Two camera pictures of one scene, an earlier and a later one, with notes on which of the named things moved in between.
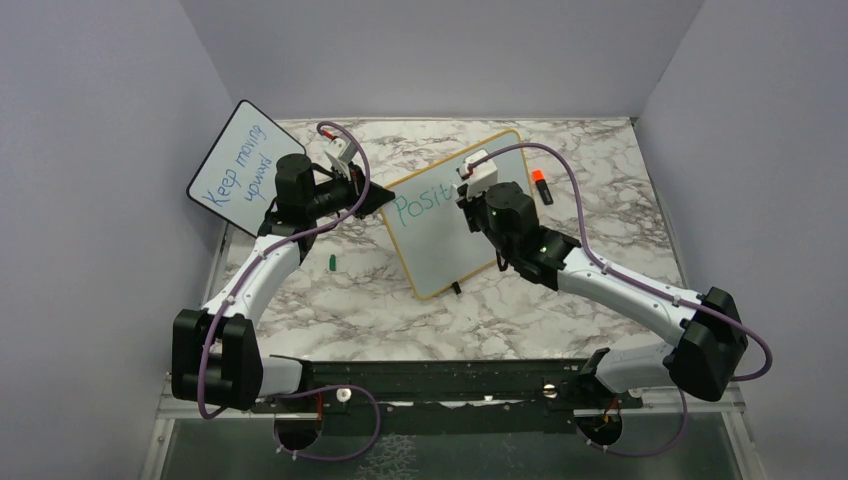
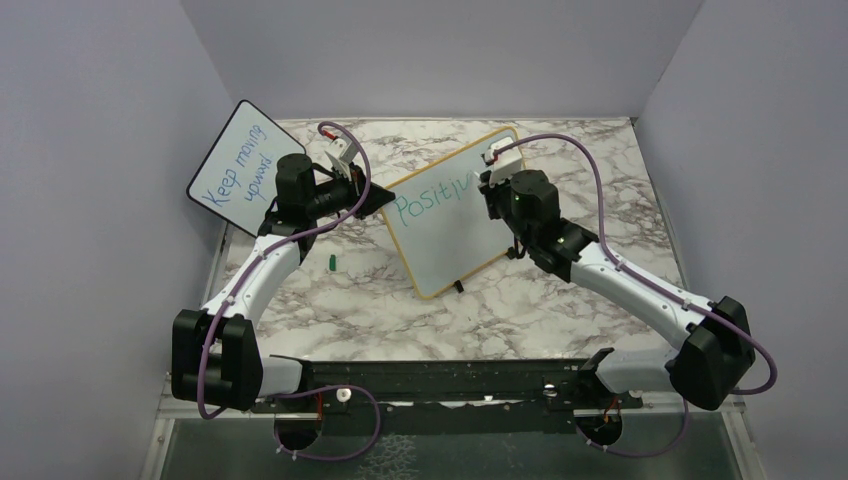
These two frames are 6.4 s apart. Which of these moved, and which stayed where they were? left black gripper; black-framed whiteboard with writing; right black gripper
Moved: right black gripper
Stayed: black-framed whiteboard with writing; left black gripper
